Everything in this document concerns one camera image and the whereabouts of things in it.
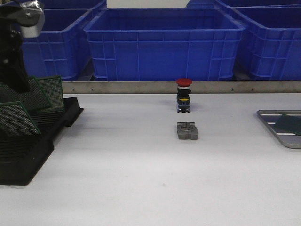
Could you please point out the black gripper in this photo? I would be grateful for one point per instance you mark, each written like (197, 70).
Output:
(12, 69)

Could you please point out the foremost green circuit board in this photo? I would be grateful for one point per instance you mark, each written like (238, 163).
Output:
(289, 123)

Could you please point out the upright green circuit board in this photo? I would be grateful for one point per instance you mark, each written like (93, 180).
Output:
(52, 87)

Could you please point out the black slotted board rack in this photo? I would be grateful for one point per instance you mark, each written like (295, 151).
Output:
(22, 157)

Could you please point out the grey metal tray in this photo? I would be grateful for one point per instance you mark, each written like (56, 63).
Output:
(288, 139)

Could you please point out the left blue plastic crate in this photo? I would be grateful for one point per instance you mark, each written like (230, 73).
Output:
(62, 48)

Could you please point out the blue plastic crate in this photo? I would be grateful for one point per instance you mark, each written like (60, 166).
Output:
(270, 48)
(163, 44)
(62, 48)

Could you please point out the back left blue crate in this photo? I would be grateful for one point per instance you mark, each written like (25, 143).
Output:
(73, 4)

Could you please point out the red emergency stop button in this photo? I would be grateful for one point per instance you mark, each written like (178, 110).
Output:
(183, 98)

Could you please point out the grey metal mounting block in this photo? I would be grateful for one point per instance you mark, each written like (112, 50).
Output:
(187, 130)

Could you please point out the centre blue plastic crate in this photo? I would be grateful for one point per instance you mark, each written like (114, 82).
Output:
(163, 44)

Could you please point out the back right blue crate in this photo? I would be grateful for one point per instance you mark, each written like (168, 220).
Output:
(241, 3)

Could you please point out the right blue plastic crate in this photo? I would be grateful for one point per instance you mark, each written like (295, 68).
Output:
(270, 48)

